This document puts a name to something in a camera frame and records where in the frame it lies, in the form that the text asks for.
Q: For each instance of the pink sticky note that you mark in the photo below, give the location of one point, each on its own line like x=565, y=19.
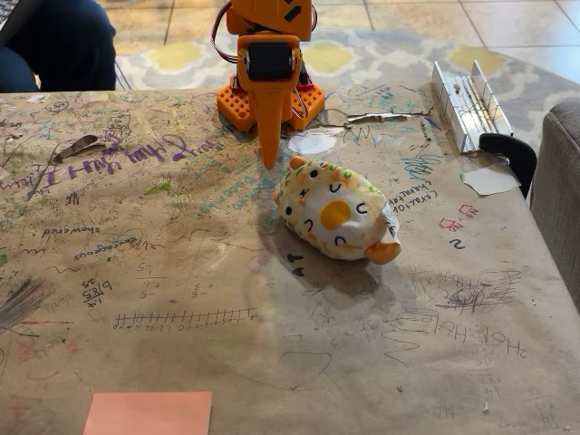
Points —
x=147, y=413

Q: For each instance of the orange robot arm with base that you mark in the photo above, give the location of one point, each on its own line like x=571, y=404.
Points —
x=272, y=18

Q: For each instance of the person in blue jeans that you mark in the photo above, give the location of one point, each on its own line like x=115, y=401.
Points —
x=63, y=45

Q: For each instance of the white torn paper patch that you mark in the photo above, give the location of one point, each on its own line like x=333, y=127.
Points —
x=312, y=141

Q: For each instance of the scribbled brown paper table cover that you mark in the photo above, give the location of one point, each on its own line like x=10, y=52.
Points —
x=181, y=272

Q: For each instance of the laptop corner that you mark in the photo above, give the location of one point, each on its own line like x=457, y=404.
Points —
x=5, y=11

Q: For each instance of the orange gripper black servo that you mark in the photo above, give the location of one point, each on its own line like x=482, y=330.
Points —
x=268, y=62

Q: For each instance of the black clamp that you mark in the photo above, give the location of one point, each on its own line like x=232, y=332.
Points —
x=516, y=156

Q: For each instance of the grey yellow patterned rug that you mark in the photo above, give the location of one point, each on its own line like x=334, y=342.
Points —
x=376, y=56

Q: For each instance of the white orange cat plush toy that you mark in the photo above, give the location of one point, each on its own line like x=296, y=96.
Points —
x=337, y=210

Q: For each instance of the aluminium miter box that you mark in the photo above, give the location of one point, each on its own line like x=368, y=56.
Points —
x=469, y=109

